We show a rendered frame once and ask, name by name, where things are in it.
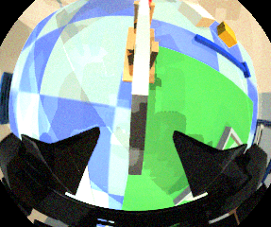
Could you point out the blue golf putter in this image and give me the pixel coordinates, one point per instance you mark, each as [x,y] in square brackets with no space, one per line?
[207,42]

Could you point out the orange block with yellow top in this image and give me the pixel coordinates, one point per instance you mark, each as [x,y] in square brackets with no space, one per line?
[226,34]

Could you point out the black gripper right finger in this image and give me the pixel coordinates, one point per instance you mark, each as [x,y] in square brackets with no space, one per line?
[202,163]

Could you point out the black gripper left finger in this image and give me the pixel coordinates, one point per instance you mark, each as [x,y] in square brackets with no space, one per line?
[67,158]

